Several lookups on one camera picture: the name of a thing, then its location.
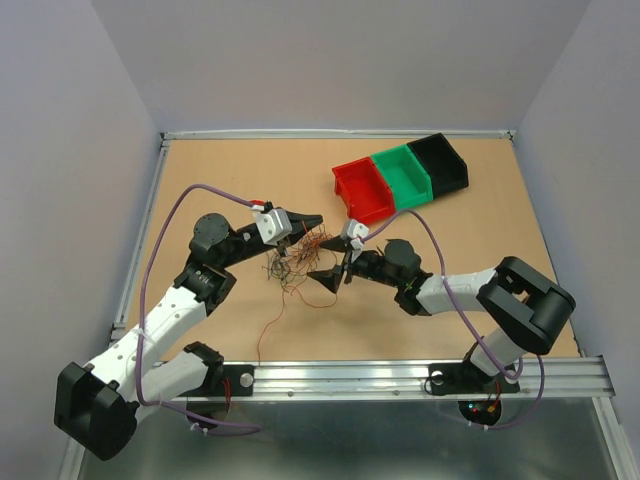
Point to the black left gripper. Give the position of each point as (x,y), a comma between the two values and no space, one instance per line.
(301,224)

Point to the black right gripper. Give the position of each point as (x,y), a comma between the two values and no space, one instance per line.
(331,278)

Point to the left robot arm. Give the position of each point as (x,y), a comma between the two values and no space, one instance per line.
(101,403)

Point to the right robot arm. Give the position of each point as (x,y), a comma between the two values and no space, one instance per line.
(529,309)

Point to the red plastic bin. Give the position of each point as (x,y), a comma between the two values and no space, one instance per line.
(364,192)

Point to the green plastic bin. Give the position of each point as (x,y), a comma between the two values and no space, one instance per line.
(410,184)

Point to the black plastic bin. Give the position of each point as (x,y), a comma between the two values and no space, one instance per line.
(447,170)

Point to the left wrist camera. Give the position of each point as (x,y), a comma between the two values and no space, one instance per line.
(273,223)

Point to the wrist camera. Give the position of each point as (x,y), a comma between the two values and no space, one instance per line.
(273,223)
(353,234)

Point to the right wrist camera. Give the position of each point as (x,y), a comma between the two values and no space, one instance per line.
(353,234)

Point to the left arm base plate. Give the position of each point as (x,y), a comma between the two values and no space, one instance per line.
(228,379)

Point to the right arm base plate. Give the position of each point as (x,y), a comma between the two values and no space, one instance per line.
(462,378)

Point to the aluminium front rail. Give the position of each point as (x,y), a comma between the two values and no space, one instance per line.
(352,380)

